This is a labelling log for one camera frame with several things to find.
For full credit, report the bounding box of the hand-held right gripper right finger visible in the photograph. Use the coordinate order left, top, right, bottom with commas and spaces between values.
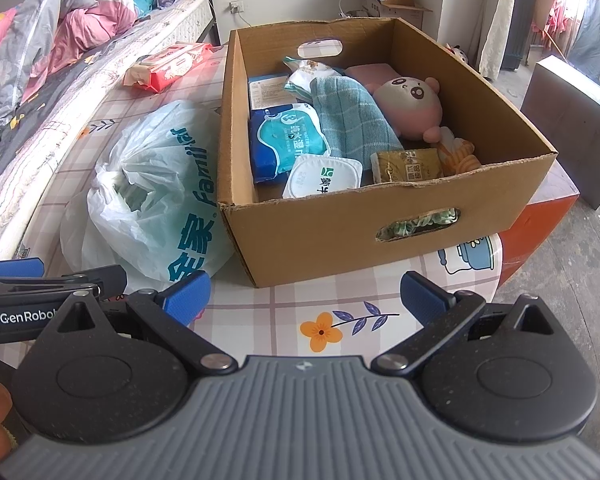
372, 270, 556, 376

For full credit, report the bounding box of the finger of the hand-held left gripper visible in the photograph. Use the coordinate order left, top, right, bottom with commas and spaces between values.
0, 257, 46, 281
0, 266, 127, 306

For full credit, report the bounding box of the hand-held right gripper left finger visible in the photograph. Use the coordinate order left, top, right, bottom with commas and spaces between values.
45, 270, 236, 376

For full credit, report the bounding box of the green patterned cloth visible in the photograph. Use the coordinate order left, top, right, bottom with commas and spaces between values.
377, 208, 461, 241

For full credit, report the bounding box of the large brown cardboard box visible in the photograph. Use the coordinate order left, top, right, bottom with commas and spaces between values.
216, 17, 558, 288

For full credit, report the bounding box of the white plastic shopping bag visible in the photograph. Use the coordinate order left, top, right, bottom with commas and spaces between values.
60, 100, 236, 286

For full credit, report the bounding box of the brown snack packet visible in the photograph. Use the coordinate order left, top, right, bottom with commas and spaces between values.
370, 149, 446, 183

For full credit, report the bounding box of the orange striped packet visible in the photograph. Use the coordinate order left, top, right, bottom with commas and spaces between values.
432, 127, 481, 176

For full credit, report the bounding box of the white yoghurt cup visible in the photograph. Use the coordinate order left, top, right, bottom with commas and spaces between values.
281, 154, 363, 200

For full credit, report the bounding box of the blue wet wipes pack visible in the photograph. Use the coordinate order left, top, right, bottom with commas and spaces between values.
249, 102, 332, 185

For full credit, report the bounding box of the teal checked towel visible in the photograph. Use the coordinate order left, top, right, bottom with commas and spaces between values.
310, 76, 406, 161

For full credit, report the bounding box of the pink round plush toy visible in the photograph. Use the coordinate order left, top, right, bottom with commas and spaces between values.
372, 76, 443, 142

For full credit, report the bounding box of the white and blue packet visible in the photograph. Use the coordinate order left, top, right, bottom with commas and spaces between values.
247, 75, 301, 111

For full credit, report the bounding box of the white floral snack packet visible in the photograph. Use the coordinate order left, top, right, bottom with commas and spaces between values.
282, 56, 348, 106

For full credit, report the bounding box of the floral checked tablecloth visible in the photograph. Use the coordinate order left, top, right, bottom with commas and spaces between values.
0, 45, 503, 361

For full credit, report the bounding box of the white quilted mattress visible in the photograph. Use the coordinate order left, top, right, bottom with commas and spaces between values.
0, 0, 216, 261

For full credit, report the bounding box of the red wet wipes pack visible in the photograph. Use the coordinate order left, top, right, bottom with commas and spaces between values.
123, 42, 215, 93

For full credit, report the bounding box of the pink and grey quilt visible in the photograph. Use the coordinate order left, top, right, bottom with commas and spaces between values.
0, 0, 138, 133

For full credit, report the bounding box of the printed cardboard carton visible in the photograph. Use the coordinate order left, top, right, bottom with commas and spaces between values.
349, 0, 433, 31

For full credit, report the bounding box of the cream curtain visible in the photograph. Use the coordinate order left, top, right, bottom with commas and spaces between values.
477, 0, 519, 81

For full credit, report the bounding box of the black bed frame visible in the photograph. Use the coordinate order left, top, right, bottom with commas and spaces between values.
200, 7, 222, 47

